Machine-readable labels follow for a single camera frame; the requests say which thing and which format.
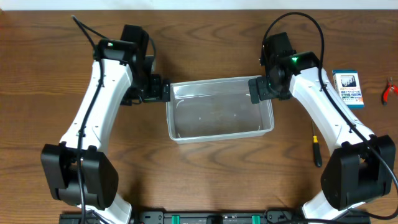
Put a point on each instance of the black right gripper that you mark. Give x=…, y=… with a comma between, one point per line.
x=261, y=83

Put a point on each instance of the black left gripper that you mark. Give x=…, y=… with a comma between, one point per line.
x=165, y=91

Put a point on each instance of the clear plastic container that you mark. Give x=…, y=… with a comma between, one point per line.
x=216, y=109

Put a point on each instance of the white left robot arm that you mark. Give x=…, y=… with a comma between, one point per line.
x=77, y=169

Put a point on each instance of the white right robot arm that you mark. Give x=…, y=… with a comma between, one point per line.
x=360, y=165

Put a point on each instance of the blue white screwdriver box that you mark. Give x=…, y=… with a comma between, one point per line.
x=348, y=88

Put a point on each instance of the black yellow screwdriver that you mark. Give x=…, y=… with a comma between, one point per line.
x=316, y=148

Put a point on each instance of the red handled pliers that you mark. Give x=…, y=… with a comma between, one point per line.
x=390, y=87

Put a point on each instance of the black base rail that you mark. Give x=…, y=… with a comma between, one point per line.
x=267, y=217

